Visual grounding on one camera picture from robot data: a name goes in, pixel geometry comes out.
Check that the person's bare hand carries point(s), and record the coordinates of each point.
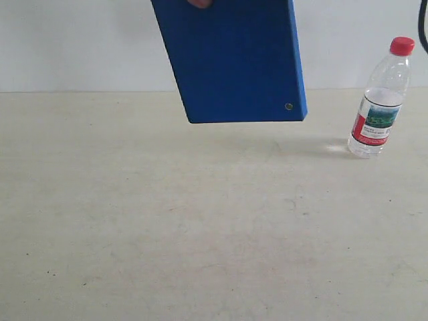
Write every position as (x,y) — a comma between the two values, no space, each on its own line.
(201,4)

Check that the blue binder notebook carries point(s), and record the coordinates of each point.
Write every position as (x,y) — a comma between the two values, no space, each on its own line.
(235,61)

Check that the clear plastic water bottle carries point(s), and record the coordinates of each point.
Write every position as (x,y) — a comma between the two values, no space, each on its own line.
(382,100)

